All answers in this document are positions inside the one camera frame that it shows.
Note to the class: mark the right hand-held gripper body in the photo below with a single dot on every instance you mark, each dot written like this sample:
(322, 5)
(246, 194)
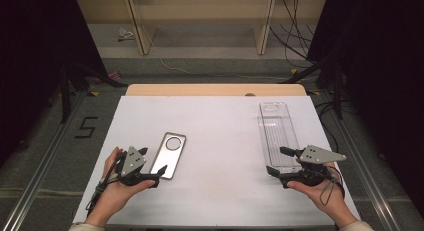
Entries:
(316, 155)

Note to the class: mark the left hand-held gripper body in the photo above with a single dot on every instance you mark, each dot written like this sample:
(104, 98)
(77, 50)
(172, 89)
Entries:
(132, 162)

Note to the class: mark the metal plate with round hole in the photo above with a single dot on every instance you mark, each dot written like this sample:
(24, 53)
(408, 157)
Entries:
(166, 161)

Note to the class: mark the clear plastic tray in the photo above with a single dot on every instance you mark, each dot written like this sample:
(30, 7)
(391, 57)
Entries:
(278, 137)

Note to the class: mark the person's left hand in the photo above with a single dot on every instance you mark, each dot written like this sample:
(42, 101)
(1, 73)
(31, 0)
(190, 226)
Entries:
(113, 191)

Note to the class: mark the person's right hand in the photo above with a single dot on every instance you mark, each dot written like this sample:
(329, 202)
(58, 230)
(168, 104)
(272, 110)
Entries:
(328, 197)

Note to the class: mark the white board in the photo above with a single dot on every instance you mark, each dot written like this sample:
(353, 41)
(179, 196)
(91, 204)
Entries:
(213, 141)

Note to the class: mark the black metal stand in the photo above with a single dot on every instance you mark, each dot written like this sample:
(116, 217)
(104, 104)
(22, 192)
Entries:
(66, 91)
(338, 91)

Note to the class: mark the pink object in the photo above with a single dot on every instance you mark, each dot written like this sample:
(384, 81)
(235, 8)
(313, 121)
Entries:
(113, 75)

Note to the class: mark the wooden table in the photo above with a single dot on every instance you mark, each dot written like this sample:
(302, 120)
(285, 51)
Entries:
(200, 90)

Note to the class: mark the black curtain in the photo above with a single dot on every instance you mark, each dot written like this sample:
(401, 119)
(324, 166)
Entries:
(33, 57)
(383, 74)

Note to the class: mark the crumpled white paper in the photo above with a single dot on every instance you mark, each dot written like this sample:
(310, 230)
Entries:
(125, 34)

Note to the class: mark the light wooden shelf unit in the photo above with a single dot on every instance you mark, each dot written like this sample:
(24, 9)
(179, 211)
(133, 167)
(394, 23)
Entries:
(200, 11)

